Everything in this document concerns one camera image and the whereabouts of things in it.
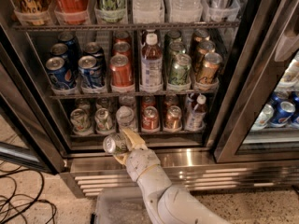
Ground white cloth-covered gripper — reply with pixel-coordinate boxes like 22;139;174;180
117;128;172;197

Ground green 7up can front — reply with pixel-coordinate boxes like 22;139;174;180
103;133;128;155

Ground green 7up can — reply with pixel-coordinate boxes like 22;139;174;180
103;133;128;155
70;108;93;136

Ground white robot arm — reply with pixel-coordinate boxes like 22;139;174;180
121;128;230;224

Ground red can bottom shelf front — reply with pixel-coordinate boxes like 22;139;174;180
142;106;160;133

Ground steel fridge base grille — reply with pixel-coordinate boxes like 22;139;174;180
66;148;299;197

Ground green 7up can behind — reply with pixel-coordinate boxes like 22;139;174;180
70;108;93;136

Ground orange can bottom shelf front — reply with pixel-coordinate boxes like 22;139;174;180
164;105;182;132

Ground tea bottle bottom shelf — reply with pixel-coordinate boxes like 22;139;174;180
185;94;207;131

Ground red coke can middle front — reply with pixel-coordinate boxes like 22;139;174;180
109;55;135;92

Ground blue pepsi can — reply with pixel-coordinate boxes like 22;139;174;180
45;57;78;95
78;55;106;93

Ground green can middle front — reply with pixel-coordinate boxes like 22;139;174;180
167;53;192;91

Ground left fridge door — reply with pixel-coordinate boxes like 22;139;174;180
1;46;65;174

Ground blue pepsi can front left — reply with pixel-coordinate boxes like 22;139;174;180
45;57;78;95

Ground gold can middle front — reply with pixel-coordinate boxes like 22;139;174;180
195;52;222;91

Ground right fridge glass door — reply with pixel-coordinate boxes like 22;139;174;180
206;0;299;165

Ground green la croix can top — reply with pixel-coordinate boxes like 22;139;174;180
97;0;126;23

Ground red coca-cola can top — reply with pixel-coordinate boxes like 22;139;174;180
56;0;89;24

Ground blue pepsi can right fridge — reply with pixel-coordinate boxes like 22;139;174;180
269;101;295;127

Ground yellow la croix can top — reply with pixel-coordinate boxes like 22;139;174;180
12;0;53;26

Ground clear plastic bin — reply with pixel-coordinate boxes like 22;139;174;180
94;187;152;224

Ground brown tea bottle white cap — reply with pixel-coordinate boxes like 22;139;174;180
141;33;163;92

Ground clear water bottle top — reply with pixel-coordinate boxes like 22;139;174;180
133;0;163;23

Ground black cables on floor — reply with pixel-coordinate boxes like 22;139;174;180
0;161;59;224

